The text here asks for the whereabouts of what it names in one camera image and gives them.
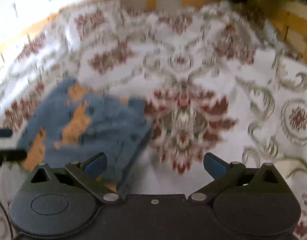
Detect black cable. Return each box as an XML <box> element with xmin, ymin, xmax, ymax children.
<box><xmin>0</xmin><ymin>193</ymin><xmax>14</xmax><ymax>240</ymax></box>

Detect white floral bedspread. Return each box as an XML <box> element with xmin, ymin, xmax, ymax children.
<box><xmin>0</xmin><ymin>1</ymin><xmax>307</xmax><ymax>239</ymax></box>

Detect wooden bed frame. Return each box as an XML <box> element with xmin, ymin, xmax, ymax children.
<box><xmin>0</xmin><ymin>0</ymin><xmax>307</xmax><ymax>64</ymax></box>

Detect blue orange patterned pants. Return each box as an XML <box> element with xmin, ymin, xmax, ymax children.
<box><xmin>17</xmin><ymin>79</ymin><xmax>152</xmax><ymax>193</ymax></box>

